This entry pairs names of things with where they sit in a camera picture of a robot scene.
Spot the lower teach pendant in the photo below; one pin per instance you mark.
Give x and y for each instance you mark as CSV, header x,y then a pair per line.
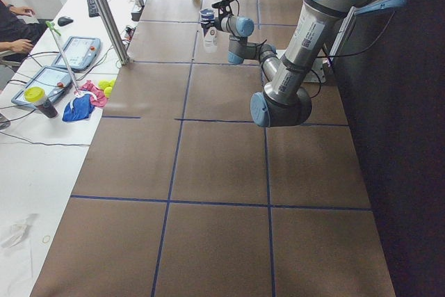
x,y
54,81

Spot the black computer keyboard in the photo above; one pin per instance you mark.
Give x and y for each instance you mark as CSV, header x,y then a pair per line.
x,y
93,10

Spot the cup with yellow lid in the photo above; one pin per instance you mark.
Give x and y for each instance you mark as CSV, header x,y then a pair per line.
x,y
37,97

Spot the tennis balls beside cloth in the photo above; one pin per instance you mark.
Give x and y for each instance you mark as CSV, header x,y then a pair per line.
x,y
107,87

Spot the teach pendant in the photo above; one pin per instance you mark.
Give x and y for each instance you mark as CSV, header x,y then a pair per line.
x,y
54,81
81,51

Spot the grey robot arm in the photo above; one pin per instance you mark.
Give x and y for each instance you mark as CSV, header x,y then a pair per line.
x,y
283,102

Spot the clear plastic tennis ball can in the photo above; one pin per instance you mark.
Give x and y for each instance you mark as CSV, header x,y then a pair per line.
x,y
209,35

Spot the crumpled white plastic wrap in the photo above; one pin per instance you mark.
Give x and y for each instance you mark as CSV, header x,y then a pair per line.
x,y
14,233

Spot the upper teach pendant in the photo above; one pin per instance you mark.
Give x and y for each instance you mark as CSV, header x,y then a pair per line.
x,y
81,51

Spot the pink cloth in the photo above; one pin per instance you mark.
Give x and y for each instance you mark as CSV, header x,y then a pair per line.
x,y
97,96

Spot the person in black shirt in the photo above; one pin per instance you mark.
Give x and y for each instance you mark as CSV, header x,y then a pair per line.
x,y
16,36

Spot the black computer mouse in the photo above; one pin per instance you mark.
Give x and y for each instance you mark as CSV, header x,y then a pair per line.
x,y
64,21

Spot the small metal cylinder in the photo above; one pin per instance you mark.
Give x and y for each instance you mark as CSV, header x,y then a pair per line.
x,y
140,3

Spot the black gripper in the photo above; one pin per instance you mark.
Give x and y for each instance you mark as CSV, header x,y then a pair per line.
x,y
216,22

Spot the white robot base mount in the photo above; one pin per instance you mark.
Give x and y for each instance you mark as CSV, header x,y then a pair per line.
x,y
319,71

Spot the aluminium frame post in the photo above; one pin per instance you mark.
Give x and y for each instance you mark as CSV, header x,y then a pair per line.
x,y
112,30

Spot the green handled grabber stick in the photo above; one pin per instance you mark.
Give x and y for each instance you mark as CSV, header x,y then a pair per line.
x,y
56,36

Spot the blue cloth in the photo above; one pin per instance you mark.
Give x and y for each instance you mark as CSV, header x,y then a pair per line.
x,y
79,108

